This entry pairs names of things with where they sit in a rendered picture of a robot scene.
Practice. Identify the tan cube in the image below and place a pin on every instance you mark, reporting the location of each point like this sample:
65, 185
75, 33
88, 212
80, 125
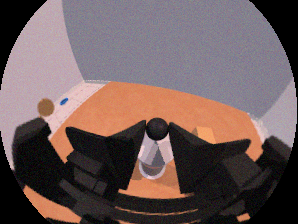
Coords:
204, 133

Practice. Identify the glass french press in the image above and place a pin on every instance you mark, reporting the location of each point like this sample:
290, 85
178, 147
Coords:
155, 152

